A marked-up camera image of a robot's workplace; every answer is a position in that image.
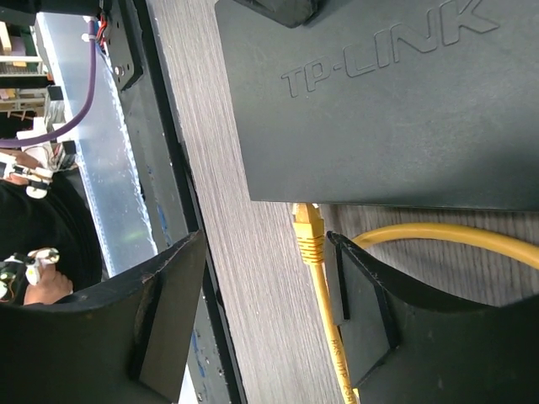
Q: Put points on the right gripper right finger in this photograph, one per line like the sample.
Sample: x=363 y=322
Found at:
x=408 y=342

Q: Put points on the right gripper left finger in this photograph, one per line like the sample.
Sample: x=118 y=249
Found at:
x=124 y=340

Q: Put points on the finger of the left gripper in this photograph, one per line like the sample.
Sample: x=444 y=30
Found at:
x=289 y=13

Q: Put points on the black network switch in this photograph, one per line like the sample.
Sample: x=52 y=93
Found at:
x=429 y=104

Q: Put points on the operator bare hand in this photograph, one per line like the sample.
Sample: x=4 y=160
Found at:
x=52 y=287

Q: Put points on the aluminium rail frame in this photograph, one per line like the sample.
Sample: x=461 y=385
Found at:
x=127 y=173

